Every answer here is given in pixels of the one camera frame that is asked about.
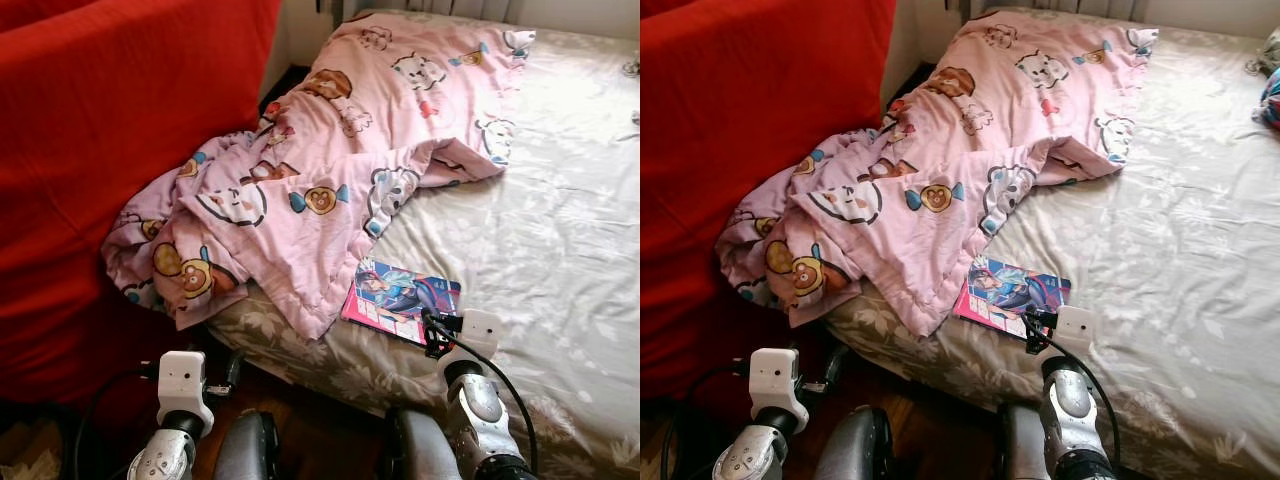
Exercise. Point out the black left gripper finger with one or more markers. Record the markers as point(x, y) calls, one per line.
point(837, 362)
point(234, 365)

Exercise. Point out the colourful anime book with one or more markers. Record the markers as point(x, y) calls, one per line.
point(1010, 285)
point(400, 290)

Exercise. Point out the pink cartoon print blanket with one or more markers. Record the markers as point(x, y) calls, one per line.
point(980, 150)
point(350, 150)

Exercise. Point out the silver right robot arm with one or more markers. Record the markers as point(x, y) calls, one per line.
point(480, 410)
point(1070, 410)

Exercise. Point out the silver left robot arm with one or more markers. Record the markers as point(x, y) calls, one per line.
point(165, 455)
point(755, 455)

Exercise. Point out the grey left robot leg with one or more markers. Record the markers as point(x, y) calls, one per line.
point(855, 450)
point(245, 450)

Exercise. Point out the grey robot leg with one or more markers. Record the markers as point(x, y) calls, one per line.
point(420, 450)
point(855, 450)
point(245, 450)
point(1020, 450)

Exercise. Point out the grey right robot leg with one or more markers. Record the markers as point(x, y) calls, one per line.
point(420, 450)
point(1020, 450)

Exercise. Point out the bed with beige floral duvet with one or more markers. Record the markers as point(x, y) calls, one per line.
point(560, 230)
point(1180, 240)

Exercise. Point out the brown cardboard piece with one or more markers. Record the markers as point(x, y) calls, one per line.
point(30, 455)

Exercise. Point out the red covered sofa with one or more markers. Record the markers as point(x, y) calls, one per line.
point(750, 150)
point(120, 150)

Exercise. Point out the red white blue striped cushion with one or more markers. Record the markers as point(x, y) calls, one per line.
point(1270, 100)

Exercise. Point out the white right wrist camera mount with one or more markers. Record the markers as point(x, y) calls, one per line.
point(480, 330)
point(1075, 328)

